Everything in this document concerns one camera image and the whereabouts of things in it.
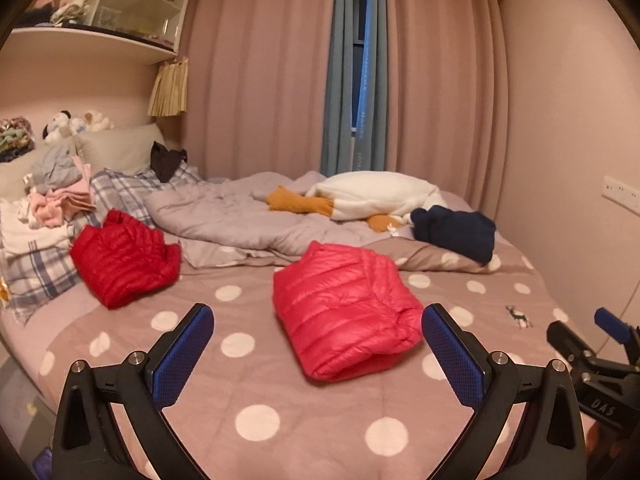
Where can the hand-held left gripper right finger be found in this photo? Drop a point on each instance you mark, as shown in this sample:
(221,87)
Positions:
(450,355)

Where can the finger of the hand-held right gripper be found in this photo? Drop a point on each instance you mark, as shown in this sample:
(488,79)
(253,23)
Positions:
(612,322)
(570,342)

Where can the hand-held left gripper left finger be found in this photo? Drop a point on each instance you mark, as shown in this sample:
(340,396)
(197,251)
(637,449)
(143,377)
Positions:
(182,355)

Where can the pink hooded down jacket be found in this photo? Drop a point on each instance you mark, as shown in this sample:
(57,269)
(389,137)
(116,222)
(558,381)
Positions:
(340,310)

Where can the red folded down jacket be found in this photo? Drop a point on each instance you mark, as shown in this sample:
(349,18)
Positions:
(120,260)

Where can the navy folded garment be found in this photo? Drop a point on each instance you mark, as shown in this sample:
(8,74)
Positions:
(455,232)

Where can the grey quilt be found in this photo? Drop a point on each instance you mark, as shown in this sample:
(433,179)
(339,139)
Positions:
(225,220)

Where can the plaid pillow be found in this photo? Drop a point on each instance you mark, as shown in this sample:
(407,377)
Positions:
(125,190)

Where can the white goose plush toy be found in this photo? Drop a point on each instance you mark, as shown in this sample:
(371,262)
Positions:
(375,195)

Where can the pink folded garment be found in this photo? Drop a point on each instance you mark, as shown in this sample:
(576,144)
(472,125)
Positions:
(75,200)

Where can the dark brown cloth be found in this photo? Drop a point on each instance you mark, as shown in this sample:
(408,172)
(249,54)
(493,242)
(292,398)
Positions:
(165,162)

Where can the white garment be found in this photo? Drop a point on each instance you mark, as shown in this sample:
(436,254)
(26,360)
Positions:
(20,230)

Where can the grey garment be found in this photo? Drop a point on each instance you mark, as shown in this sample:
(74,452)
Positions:
(55,170)

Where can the white plush dog toy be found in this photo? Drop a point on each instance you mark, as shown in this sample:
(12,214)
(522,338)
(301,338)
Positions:
(60,125)

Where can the yellow pleated fabric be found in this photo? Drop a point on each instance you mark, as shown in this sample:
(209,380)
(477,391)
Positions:
(167,90)

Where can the pink curtain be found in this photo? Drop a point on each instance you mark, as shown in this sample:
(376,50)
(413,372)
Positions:
(250,85)
(440,85)

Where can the colourful plush toy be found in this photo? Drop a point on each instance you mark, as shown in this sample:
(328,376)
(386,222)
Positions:
(15,135)

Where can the blue curtain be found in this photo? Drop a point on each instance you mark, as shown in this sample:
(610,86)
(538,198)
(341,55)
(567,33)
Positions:
(340,85)

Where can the window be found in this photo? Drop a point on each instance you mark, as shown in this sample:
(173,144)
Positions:
(359,20)

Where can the white wall outlet strip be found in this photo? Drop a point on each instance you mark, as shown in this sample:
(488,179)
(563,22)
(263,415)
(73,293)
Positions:
(622,192)

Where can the white wall shelf unit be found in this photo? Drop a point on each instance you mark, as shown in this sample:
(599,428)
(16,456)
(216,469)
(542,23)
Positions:
(90,40)

